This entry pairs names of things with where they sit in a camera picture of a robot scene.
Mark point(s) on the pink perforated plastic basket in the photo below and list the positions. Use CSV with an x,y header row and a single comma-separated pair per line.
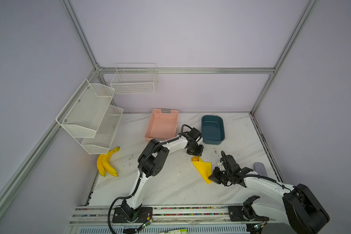
x,y
162,124

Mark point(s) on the white mesh shelf upper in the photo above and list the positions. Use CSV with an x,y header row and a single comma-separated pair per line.
x,y
83,114

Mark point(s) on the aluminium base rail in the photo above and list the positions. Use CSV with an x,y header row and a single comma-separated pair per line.
x,y
173,214

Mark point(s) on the yellow banana toy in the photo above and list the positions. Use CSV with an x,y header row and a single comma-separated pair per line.
x,y
103,164

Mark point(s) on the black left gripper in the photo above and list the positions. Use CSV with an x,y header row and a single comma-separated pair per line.
x,y
198,153

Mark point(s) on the teal oval plastic tub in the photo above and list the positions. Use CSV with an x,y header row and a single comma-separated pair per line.
x,y
212,129

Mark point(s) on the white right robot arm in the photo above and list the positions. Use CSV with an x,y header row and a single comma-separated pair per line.
x,y
294,205

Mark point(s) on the grey oval case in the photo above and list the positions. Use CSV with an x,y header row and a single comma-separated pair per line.
x,y
260,169

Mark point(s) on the white wire wall basket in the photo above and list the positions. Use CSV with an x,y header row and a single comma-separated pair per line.
x,y
135,78

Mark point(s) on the white mesh shelf lower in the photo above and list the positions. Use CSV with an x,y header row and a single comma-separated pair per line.
x,y
102,142

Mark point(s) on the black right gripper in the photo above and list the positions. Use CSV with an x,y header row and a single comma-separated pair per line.
x,y
214,177

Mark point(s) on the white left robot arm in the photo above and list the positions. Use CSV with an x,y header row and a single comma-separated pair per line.
x,y
150,163

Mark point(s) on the yellow paper napkin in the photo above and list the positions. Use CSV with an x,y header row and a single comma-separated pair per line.
x,y
204,168

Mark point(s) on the white mesh shelf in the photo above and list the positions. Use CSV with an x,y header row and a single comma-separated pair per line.
x,y
102,142
83,114

